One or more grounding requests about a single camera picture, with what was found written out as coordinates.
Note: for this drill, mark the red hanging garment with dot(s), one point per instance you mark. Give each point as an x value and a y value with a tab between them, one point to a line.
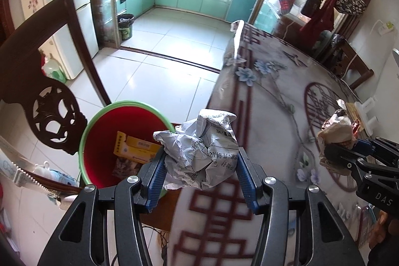
324	16

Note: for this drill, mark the black hanging bag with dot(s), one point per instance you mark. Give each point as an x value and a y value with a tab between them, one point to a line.
311	5

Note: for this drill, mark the floral plastic tablecloth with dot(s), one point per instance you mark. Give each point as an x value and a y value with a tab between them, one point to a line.
274	91

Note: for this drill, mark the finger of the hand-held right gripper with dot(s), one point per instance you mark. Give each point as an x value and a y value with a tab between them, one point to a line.
338	153
363	146

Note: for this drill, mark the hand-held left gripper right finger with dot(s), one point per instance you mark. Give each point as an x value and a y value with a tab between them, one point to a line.
247	188

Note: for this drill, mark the white wall socket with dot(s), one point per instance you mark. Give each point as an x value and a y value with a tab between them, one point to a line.
386	28

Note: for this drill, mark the black kitchen waste bin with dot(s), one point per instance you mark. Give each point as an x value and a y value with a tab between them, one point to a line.
126	27

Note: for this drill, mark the green white plastic bottle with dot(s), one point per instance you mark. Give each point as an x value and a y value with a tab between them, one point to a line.
53	68

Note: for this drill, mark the yellow cardboard box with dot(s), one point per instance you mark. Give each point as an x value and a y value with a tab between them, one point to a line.
120	144
140	150

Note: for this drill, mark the brown paper wad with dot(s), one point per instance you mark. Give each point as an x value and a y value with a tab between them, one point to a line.
338	129

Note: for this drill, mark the dark carved wooden chair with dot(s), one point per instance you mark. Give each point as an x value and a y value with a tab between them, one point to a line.
28	44

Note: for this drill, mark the white printed paper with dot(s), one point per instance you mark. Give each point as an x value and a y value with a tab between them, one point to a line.
202	153

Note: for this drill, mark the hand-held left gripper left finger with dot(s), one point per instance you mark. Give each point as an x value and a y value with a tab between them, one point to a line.
156	182

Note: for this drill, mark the brown snack packet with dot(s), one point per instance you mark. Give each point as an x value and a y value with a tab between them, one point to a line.
124	168

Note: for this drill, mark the plain wooden chair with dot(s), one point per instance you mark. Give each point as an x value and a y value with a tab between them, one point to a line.
358	66

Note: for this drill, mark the white blue pouch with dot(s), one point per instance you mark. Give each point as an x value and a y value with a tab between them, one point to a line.
59	177

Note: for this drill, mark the red bucket with green rim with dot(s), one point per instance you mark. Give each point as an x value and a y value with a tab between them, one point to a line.
103	144

